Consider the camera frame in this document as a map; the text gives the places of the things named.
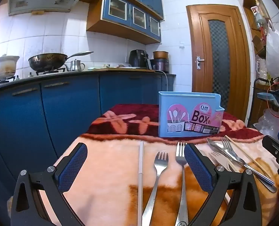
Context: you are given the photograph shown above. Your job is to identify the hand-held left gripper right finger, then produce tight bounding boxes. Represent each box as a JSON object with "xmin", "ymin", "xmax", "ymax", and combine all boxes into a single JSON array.
[{"xmin": 184, "ymin": 143, "xmax": 263, "ymax": 226}]

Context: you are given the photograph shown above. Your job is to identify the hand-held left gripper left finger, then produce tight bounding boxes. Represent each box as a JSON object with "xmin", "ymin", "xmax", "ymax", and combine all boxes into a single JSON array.
[{"xmin": 10, "ymin": 142, "xmax": 88, "ymax": 226}]

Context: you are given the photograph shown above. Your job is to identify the wooden chopstick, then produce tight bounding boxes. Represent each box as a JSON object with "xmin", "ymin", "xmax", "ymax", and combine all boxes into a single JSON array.
[
  {"xmin": 225, "ymin": 135, "xmax": 272, "ymax": 179},
  {"xmin": 224, "ymin": 158, "xmax": 241, "ymax": 173}
]

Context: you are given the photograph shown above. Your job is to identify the pale wooden fork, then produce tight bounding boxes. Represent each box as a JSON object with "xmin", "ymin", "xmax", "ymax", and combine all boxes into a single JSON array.
[{"xmin": 209, "ymin": 152, "xmax": 233, "ymax": 172}]

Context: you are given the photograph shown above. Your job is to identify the metal fork with embossed handle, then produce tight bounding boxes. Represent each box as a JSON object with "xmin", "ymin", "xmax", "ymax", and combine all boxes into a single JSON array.
[{"xmin": 175, "ymin": 142, "xmax": 190, "ymax": 226}]

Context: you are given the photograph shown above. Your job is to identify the metal table knife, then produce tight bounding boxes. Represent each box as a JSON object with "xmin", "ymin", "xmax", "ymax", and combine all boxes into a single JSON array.
[{"xmin": 207, "ymin": 138, "xmax": 277, "ymax": 193}]

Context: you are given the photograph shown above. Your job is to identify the slim metal fork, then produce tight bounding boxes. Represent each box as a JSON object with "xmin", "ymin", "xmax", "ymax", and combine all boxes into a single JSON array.
[{"xmin": 221, "ymin": 137, "xmax": 275, "ymax": 186}]

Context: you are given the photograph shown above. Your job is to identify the plain metal fork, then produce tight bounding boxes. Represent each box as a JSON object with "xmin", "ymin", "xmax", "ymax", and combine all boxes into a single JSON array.
[{"xmin": 142, "ymin": 152, "xmax": 169, "ymax": 226}]

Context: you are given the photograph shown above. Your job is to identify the blue plastic utensil box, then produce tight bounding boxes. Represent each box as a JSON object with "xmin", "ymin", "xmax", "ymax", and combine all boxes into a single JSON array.
[{"xmin": 158, "ymin": 91, "xmax": 225, "ymax": 138}]

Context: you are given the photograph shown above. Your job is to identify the white chopstick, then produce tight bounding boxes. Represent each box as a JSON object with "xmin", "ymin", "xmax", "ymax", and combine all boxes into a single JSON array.
[{"xmin": 138, "ymin": 141, "xmax": 144, "ymax": 226}]

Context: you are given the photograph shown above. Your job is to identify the clear plastic bag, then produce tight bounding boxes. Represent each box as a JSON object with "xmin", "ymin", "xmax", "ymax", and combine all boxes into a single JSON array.
[{"xmin": 253, "ymin": 109, "xmax": 279, "ymax": 140}]

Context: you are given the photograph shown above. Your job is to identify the blue plastic dustpan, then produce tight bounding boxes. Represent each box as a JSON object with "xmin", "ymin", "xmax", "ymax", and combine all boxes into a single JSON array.
[{"xmin": 256, "ymin": 92, "xmax": 279, "ymax": 107}]

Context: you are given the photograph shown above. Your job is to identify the black metal rack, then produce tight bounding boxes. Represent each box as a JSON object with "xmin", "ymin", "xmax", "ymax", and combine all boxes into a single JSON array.
[{"xmin": 246, "ymin": 77, "xmax": 279, "ymax": 136}]

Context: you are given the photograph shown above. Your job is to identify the blue base cabinets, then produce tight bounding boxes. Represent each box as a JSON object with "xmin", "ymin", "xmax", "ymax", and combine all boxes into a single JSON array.
[{"xmin": 0, "ymin": 72, "xmax": 177, "ymax": 193}]

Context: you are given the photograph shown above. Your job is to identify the white plastic bag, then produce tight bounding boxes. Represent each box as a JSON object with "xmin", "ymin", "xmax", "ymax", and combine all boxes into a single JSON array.
[{"xmin": 266, "ymin": 27, "xmax": 279, "ymax": 79}]

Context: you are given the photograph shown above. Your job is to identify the gas stove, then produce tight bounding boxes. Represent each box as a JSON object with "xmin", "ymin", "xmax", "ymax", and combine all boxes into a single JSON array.
[{"xmin": 0, "ymin": 68, "xmax": 67, "ymax": 88}]

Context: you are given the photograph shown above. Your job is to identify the metal kettle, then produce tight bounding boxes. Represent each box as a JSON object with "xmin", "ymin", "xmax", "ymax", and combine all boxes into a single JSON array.
[{"xmin": 64, "ymin": 59, "xmax": 86, "ymax": 72}]

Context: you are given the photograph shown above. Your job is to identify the wooden door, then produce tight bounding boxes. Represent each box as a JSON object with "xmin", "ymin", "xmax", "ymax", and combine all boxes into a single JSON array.
[{"xmin": 186, "ymin": 5, "xmax": 251, "ymax": 121}]

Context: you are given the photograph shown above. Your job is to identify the black wok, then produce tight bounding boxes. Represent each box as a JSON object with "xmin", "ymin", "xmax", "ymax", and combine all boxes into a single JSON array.
[{"xmin": 28, "ymin": 51, "xmax": 94, "ymax": 72}]

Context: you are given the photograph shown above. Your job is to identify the rice cooker with brown lid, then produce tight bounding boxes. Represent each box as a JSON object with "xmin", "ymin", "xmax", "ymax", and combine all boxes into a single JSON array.
[{"xmin": 153, "ymin": 51, "xmax": 170, "ymax": 73}]

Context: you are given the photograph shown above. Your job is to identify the white cooking pot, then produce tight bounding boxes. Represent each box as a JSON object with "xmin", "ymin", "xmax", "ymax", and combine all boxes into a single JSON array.
[{"xmin": 0, "ymin": 55, "xmax": 20, "ymax": 80}]

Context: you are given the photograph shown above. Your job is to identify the black air fryer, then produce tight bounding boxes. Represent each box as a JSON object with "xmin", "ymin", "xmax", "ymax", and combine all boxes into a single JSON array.
[{"xmin": 128, "ymin": 49, "xmax": 150, "ymax": 68}]

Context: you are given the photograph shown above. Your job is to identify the red cable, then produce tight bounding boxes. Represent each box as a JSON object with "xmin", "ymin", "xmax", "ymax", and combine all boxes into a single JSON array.
[{"xmin": 266, "ymin": 81, "xmax": 279, "ymax": 118}]

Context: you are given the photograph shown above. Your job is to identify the white power cable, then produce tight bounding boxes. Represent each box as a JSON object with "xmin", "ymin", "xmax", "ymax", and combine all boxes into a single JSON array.
[{"xmin": 155, "ymin": 70, "xmax": 170, "ymax": 92}]

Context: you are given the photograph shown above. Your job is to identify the metal door handle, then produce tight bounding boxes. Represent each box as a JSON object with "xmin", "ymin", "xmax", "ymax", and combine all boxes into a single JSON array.
[{"xmin": 195, "ymin": 56, "xmax": 205, "ymax": 70}]

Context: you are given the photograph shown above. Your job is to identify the wooden wall shelf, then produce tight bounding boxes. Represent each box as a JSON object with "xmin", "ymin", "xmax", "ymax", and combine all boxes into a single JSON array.
[{"xmin": 242, "ymin": 0, "xmax": 279, "ymax": 59}]

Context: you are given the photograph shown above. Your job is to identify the blue wall cabinet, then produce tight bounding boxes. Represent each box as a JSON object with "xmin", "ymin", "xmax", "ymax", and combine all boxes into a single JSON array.
[{"xmin": 79, "ymin": 0, "xmax": 164, "ymax": 45}]

